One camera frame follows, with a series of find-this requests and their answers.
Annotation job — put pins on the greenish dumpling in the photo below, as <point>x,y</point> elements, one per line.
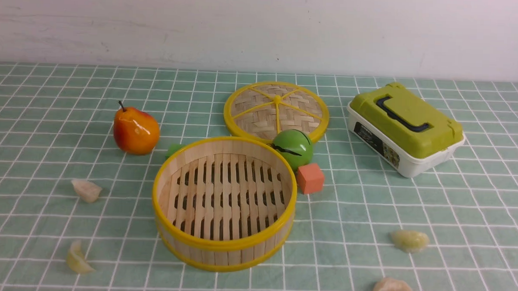
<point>75,259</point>

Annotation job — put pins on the green apple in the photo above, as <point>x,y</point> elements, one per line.
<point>295,146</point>

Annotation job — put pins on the woven bamboo steamer lid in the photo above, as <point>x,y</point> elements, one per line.
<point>262,110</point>

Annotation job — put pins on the green checkered tablecloth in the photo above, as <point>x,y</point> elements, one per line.
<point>56,125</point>

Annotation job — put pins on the green foam cube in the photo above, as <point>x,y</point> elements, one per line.
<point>173,148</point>

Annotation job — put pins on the pale green dumpling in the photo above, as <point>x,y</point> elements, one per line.
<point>410,241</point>

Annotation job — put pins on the bamboo steamer tray yellow rim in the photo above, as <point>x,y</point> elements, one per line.
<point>225,204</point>

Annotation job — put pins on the orange foam cube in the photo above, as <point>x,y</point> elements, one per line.
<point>310,178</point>

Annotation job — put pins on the white pleated dumpling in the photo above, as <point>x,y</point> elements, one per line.
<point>391,284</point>

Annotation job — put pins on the green lidded white box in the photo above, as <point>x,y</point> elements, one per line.
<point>406,131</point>

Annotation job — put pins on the orange red pear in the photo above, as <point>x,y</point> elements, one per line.
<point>135,132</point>

